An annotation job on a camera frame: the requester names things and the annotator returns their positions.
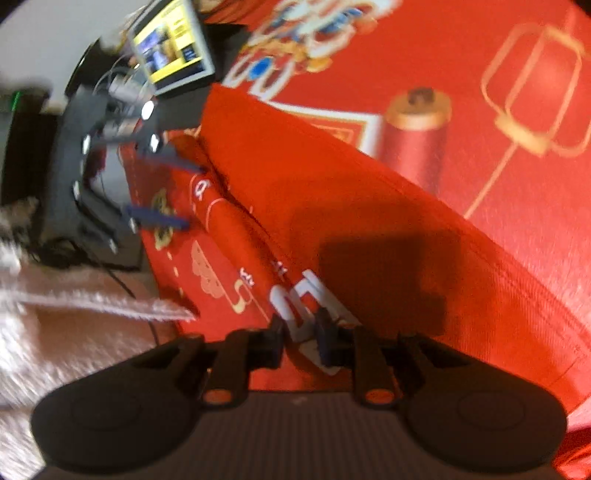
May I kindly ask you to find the red printed tote bag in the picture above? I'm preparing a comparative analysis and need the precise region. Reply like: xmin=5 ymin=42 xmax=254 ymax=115
xmin=124 ymin=85 xmax=591 ymax=416

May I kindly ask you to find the pink fuzzy robe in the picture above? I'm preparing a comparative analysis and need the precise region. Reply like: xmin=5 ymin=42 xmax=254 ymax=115
xmin=0 ymin=295 xmax=158 ymax=480

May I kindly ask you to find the black cable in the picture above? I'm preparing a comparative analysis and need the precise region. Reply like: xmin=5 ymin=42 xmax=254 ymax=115
xmin=106 ymin=268 xmax=160 ymax=347

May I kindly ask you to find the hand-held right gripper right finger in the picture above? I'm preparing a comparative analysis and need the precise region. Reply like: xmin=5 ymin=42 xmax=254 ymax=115
xmin=315 ymin=308 xmax=462 ymax=407

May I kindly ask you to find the white tablet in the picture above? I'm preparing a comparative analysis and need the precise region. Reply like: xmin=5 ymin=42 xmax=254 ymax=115
xmin=129 ymin=0 xmax=217 ymax=96

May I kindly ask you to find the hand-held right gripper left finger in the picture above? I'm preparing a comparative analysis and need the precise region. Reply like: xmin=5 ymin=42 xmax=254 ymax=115
xmin=134 ymin=316 xmax=286 ymax=409

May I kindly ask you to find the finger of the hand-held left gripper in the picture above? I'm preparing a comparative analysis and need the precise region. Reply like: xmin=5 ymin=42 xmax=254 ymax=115
xmin=73 ymin=181 xmax=191 ymax=254
xmin=83 ymin=99 xmax=207 ymax=177

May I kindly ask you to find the black tablet stand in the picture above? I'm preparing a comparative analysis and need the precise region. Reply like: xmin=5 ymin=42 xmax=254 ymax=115
xmin=65 ymin=23 xmax=250 ymax=116

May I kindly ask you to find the red printed tablecloth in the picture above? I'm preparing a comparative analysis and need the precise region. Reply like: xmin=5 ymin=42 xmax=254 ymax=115
xmin=124 ymin=0 xmax=591 ymax=480

